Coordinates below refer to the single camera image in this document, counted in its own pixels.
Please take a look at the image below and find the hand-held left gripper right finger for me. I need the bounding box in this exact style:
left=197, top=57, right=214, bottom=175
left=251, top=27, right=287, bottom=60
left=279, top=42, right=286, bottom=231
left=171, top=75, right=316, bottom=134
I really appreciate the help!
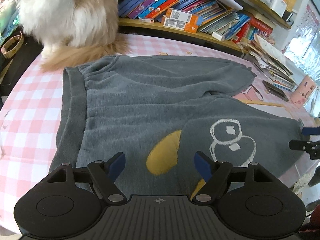
left=192, top=151, right=275, bottom=206

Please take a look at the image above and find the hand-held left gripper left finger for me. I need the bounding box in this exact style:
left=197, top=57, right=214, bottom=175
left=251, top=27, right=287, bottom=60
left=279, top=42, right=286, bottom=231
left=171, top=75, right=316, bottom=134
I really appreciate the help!
left=46, top=152, right=127, bottom=206

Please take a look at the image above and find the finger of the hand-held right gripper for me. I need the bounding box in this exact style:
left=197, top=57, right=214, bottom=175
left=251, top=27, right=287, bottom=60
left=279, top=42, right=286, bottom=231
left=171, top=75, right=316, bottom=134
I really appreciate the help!
left=289, top=140, right=320, bottom=159
left=301, top=127, right=320, bottom=136

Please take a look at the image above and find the grey sweatshirt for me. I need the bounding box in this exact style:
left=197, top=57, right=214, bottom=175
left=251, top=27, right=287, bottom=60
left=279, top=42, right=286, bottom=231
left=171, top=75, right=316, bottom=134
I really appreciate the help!
left=49, top=55, right=307, bottom=198

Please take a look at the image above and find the grey fluffy trim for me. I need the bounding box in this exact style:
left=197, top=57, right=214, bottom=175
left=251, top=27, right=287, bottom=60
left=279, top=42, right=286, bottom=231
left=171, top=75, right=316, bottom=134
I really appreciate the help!
left=292, top=172, right=313, bottom=194

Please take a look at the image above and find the pink cup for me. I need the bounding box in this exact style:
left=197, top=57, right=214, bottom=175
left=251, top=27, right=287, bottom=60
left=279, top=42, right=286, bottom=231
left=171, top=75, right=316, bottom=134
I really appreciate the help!
left=291, top=76, right=316, bottom=108

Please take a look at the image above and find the black smartphone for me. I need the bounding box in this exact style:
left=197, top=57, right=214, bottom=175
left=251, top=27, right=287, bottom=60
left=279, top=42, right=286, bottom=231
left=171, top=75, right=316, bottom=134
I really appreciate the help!
left=262, top=80, right=290, bottom=102

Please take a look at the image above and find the pile of notebooks and papers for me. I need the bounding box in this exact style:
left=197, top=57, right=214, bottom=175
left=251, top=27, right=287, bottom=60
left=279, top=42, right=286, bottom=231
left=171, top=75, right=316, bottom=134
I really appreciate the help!
left=241, top=34, right=298, bottom=92

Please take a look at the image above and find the silver foil window cover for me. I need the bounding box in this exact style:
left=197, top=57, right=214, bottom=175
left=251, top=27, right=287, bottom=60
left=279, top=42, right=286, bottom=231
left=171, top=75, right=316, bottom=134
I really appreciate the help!
left=284, top=26, right=320, bottom=80

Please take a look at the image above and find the white storage box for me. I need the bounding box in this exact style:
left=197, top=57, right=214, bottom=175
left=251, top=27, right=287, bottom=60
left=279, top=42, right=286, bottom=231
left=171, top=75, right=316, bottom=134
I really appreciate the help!
left=269, top=0, right=287, bottom=11

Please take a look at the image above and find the wooden bookshelf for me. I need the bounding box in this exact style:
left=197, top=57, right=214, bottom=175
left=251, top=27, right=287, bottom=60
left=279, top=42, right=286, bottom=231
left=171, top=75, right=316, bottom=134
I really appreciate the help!
left=110, top=0, right=308, bottom=58

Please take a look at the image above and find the long-haired cream cat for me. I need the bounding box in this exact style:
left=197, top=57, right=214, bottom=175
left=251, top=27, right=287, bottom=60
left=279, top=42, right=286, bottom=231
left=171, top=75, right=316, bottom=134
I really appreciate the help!
left=11, top=0, right=130, bottom=73

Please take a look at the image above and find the row of books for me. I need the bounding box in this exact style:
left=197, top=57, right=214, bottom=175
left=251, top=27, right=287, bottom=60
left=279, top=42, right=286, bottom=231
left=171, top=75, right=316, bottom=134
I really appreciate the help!
left=117, top=0, right=274, bottom=43

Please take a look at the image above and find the alphabet wall poster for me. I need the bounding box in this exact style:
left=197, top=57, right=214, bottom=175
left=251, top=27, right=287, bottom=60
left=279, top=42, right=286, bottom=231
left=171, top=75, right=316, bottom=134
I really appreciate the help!
left=299, top=0, right=318, bottom=33

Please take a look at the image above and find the brown strap ring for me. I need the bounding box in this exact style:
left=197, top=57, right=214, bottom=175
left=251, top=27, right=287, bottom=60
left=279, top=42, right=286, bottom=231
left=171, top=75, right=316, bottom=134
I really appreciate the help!
left=1, top=31, right=24, bottom=58

